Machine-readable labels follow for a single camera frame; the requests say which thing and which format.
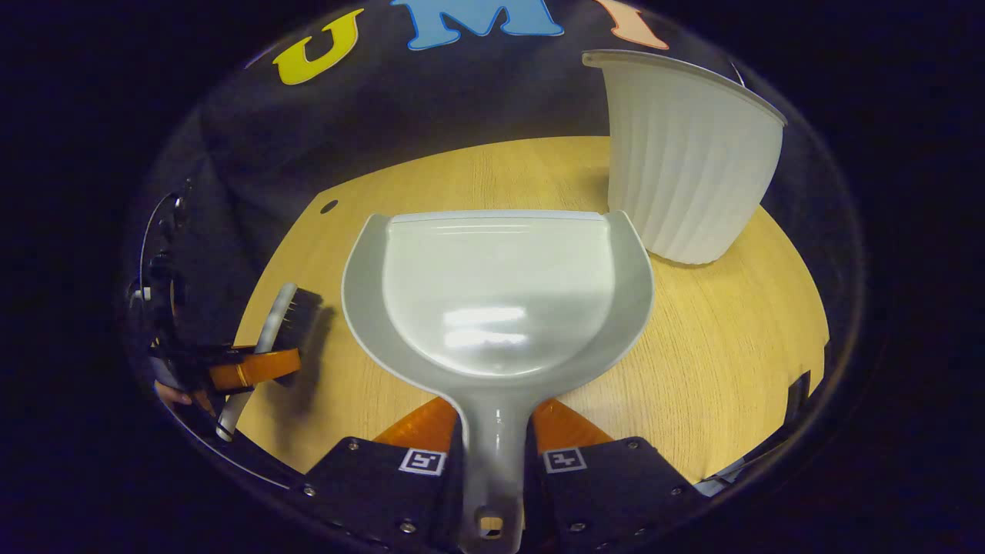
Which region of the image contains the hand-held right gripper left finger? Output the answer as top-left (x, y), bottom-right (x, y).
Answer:
top-left (296, 396), bottom-right (466, 551)

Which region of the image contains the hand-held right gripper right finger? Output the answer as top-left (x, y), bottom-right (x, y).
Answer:
top-left (525, 397), bottom-right (710, 552)

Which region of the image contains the small grey broom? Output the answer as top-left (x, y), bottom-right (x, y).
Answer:
top-left (215, 282), bottom-right (325, 443)

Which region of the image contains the grey plastic dustpan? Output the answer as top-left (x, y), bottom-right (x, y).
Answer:
top-left (341, 209), bottom-right (656, 554)

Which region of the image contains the white ribbed garbage bin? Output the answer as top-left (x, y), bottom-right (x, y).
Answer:
top-left (582, 49), bottom-right (789, 266)

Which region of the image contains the black backdrop cloth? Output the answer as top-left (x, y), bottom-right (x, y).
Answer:
top-left (123, 0), bottom-right (855, 370)

